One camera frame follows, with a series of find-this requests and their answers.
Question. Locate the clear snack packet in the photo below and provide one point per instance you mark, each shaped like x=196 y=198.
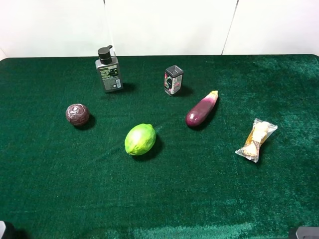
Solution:
x=261 y=130

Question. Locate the grey pump bottle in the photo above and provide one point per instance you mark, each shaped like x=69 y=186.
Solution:
x=108 y=70

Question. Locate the green velvet table cloth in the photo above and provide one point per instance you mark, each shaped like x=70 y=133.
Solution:
x=59 y=181

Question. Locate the small black printed box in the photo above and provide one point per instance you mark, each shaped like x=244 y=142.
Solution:
x=173 y=77

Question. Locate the green lime fruit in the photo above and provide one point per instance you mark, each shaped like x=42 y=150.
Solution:
x=140 y=139

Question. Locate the purple eggplant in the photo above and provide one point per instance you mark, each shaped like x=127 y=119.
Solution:
x=198 y=114

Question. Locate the dark purple round ball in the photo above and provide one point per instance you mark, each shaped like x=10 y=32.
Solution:
x=77 y=114

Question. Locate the grey object bottom right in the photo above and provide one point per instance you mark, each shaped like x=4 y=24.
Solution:
x=304 y=233

